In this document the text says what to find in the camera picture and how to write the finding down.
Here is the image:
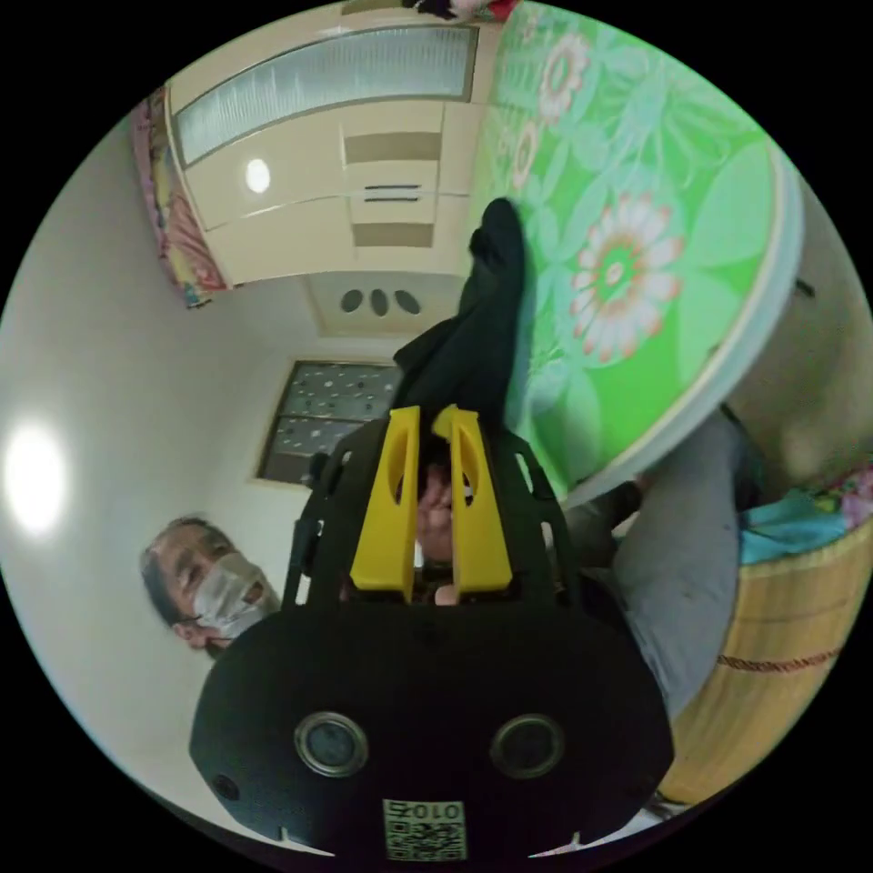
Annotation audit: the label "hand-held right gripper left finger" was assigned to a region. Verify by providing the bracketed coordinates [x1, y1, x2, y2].
[348, 406, 423, 606]

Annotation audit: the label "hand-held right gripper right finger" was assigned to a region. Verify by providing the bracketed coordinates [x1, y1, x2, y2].
[432, 403, 514, 606]

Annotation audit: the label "black pants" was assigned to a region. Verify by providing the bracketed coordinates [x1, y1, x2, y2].
[392, 197, 530, 472]

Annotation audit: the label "person's left hand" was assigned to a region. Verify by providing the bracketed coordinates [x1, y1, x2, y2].
[416, 468, 457, 568]

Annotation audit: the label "window with dotted glass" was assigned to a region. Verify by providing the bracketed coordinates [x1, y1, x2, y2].
[256, 359, 404, 487]

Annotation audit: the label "person's body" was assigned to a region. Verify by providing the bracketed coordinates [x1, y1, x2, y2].
[139, 402, 762, 721]

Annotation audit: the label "cream cupboard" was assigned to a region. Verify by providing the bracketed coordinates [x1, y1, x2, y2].
[163, 0, 503, 339]

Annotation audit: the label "teal floral cloth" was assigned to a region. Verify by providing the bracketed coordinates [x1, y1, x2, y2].
[739, 467, 873, 567]

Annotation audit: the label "yellow woven mat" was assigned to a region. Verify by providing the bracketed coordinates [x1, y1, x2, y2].
[657, 517, 873, 806]

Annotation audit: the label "round ceiling lamp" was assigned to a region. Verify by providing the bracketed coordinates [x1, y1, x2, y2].
[3, 422, 69, 540]

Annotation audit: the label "pink floral cloth bundle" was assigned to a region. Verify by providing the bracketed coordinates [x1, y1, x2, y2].
[129, 85, 230, 308]

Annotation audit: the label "pile of clothes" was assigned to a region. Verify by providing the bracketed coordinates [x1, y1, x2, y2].
[402, 0, 519, 22]

